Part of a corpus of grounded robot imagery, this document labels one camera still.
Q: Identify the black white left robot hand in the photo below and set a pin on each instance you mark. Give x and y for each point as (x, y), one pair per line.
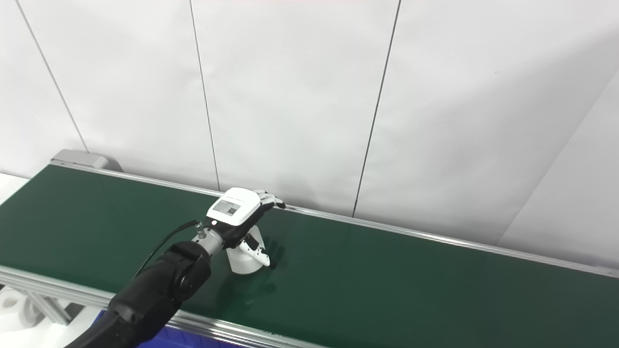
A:
(234, 208)

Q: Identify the white plastic part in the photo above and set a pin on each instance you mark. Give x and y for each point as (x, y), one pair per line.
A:
(244, 263)

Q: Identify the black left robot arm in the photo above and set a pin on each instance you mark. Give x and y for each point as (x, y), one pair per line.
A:
(154, 290)

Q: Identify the blue plastic bin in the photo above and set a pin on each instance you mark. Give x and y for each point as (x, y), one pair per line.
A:
(169, 338)

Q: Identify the green conveyor belt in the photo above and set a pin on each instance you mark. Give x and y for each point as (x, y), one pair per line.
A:
(435, 237)
(387, 275)

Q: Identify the aluminium conveyor leg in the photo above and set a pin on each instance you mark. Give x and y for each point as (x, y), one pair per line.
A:
(43, 304)

